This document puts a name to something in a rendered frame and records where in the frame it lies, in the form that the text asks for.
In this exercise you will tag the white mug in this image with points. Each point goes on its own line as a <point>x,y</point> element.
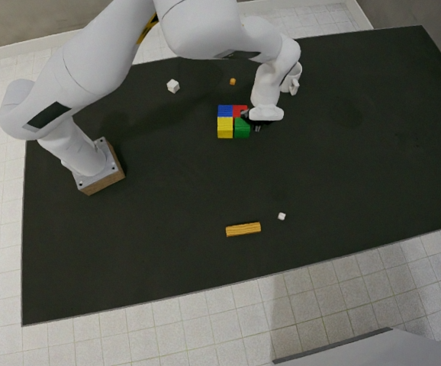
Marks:
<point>290,83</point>

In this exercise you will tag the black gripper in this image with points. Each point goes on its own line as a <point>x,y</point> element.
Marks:
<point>245,113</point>

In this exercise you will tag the blue cube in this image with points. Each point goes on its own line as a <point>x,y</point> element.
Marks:
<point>225,110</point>

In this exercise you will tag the green cube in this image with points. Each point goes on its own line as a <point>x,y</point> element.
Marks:
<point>241,128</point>

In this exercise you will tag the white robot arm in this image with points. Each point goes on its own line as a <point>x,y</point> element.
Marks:
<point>94,62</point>

